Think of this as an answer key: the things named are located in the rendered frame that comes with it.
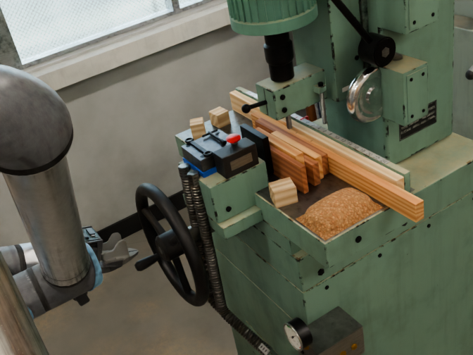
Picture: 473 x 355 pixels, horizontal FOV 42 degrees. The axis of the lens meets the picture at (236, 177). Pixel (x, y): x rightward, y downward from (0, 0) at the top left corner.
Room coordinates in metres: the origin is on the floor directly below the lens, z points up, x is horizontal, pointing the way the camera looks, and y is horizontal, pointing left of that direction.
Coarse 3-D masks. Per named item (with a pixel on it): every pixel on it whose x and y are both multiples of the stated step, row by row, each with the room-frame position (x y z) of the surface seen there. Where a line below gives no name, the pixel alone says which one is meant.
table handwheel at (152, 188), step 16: (144, 192) 1.09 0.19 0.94; (160, 192) 1.05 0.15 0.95; (144, 208) 1.16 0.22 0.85; (160, 208) 1.02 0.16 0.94; (176, 208) 1.02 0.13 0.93; (144, 224) 1.17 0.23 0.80; (176, 224) 0.98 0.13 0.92; (160, 240) 1.05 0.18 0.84; (176, 240) 1.01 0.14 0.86; (192, 240) 0.96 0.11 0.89; (160, 256) 1.14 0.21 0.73; (176, 256) 1.04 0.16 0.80; (192, 256) 0.95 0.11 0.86; (176, 272) 1.11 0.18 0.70; (192, 272) 0.94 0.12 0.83; (176, 288) 1.07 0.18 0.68; (208, 288) 0.95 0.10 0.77; (192, 304) 1.00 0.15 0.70
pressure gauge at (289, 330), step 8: (296, 320) 0.89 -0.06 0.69; (288, 328) 0.90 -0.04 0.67; (296, 328) 0.88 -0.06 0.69; (304, 328) 0.88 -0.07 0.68; (288, 336) 0.90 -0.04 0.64; (296, 336) 0.87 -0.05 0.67; (304, 336) 0.86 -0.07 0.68; (312, 336) 0.87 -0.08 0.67; (296, 344) 0.88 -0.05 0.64; (304, 344) 0.86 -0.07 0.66
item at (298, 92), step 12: (300, 72) 1.23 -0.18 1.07; (312, 72) 1.22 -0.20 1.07; (264, 84) 1.21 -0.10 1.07; (276, 84) 1.20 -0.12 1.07; (288, 84) 1.18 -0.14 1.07; (300, 84) 1.19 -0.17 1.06; (312, 84) 1.21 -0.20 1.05; (324, 84) 1.22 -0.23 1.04; (264, 96) 1.20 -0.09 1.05; (276, 96) 1.17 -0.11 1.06; (288, 96) 1.18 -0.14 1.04; (300, 96) 1.19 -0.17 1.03; (312, 96) 1.20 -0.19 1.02; (324, 96) 1.22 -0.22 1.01; (264, 108) 1.20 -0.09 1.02; (276, 108) 1.16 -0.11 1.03; (288, 108) 1.18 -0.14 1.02; (300, 108) 1.19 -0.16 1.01
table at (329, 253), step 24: (240, 120) 1.40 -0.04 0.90; (264, 192) 1.06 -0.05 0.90; (312, 192) 1.02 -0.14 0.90; (240, 216) 1.03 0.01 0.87; (264, 216) 1.04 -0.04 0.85; (288, 216) 0.96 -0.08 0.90; (384, 216) 0.92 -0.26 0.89; (312, 240) 0.89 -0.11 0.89; (336, 240) 0.87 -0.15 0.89; (360, 240) 0.89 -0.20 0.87
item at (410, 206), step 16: (256, 112) 1.35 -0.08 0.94; (336, 160) 1.06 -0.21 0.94; (336, 176) 1.06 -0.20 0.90; (352, 176) 1.02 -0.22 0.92; (368, 176) 0.98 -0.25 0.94; (368, 192) 0.98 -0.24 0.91; (384, 192) 0.93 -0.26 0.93; (400, 192) 0.91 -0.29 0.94; (400, 208) 0.90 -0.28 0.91; (416, 208) 0.87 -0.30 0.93
